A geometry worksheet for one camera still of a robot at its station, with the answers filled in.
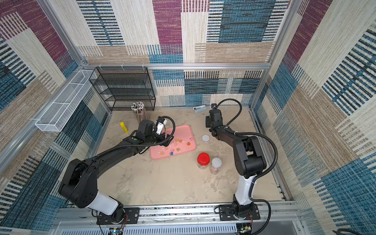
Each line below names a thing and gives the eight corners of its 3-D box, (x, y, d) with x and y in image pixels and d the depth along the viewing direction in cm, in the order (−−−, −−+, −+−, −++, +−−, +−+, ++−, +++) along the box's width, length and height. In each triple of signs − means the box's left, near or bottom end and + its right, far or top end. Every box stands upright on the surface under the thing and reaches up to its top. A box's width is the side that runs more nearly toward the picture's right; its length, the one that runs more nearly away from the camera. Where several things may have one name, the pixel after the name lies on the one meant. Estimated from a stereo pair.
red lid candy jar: (197, 169, 90) (198, 162, 83) (197, 159, 94) (197, 152, 87) (208, 169, 90) (210, 162, 83) (207, 159, 94) (209, 152, 87)
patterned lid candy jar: (210, 174, 88) (212, 166, 79) (209, 166, 91) (212, 157, 82) (219, 174, 88) (222, 166, 79) (218, 166, 91) (221, 157, 82)
